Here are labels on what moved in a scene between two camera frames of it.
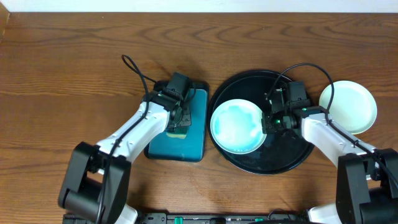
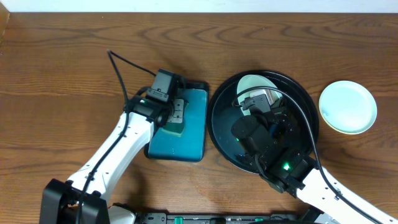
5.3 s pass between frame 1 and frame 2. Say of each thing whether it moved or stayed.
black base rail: stayed
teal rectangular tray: stayed
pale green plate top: moved
